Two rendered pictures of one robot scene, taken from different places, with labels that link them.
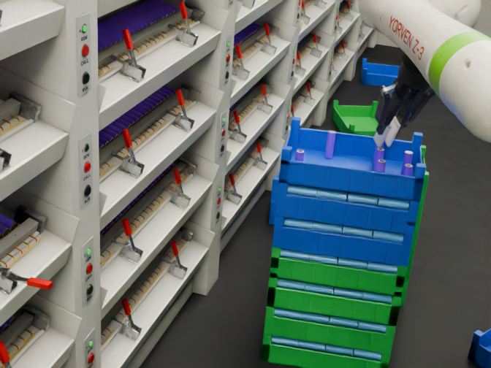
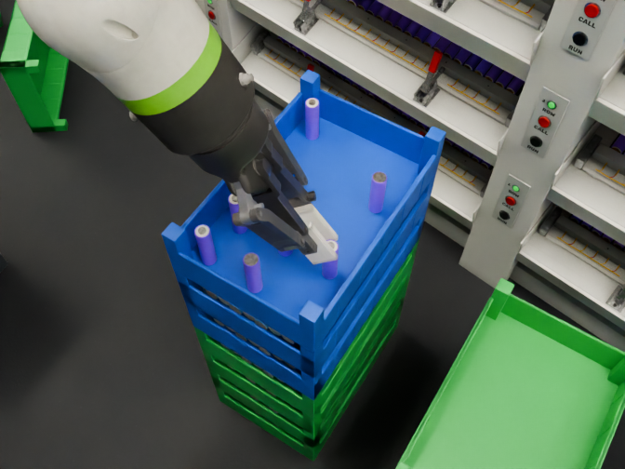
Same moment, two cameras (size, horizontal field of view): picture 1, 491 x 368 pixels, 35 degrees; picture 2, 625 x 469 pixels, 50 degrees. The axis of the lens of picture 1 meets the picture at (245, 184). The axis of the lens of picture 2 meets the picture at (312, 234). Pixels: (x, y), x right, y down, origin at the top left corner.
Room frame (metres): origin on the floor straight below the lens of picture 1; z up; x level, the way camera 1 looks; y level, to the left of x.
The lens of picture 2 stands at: (1.78, -0.66, 1.19)
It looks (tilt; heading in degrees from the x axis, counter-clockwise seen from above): 58 degrees down; 115
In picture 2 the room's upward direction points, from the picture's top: straight up
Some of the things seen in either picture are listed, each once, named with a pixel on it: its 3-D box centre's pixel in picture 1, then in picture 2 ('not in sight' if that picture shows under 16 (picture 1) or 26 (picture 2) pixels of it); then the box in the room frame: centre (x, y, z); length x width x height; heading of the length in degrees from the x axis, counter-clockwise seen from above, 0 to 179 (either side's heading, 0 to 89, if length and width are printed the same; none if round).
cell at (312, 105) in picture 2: (299, 163); (312, 118); (1.52, -0.11, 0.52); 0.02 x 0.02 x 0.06
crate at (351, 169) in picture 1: (352, 156); (311, 200); (1.58, -0.23, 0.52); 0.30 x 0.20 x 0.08; 82
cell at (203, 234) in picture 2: (406, 178); (206, 245); (1.49, -0.34, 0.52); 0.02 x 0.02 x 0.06
